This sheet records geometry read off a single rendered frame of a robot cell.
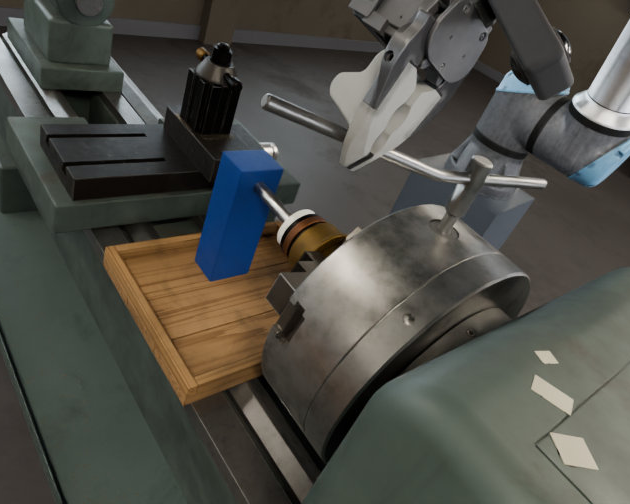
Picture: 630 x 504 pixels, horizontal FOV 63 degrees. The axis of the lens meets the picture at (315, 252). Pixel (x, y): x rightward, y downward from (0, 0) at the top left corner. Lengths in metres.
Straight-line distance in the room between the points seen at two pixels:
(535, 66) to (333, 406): 0.34
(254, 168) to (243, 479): 0.43
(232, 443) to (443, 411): 0.44
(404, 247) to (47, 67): 1.09
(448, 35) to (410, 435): 0.28
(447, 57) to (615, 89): 0.58
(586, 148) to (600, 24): 7.03
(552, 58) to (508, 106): 0.69
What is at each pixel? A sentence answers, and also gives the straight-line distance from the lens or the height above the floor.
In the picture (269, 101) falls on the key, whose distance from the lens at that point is 0.38.
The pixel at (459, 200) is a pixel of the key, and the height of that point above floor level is 1.28.
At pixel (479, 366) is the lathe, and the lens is 0.39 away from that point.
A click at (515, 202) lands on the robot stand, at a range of 1.13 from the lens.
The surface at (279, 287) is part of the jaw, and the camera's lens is 0.57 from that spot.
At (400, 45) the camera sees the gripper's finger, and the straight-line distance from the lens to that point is 0.38.
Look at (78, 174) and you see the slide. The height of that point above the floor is 0.97.
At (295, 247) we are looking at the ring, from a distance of 0.68.
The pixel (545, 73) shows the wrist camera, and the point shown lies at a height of 1.43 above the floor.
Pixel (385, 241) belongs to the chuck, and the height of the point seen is 1.22.
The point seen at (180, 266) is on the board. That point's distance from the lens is 0.91.
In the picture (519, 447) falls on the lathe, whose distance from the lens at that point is 0.36.
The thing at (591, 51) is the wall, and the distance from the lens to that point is 7.99.
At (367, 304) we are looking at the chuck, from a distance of 0.49.
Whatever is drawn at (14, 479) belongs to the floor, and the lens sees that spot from 1.68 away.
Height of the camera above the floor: 1.48
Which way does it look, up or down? 35 degrees down
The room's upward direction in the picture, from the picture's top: 24 degrees clockwise
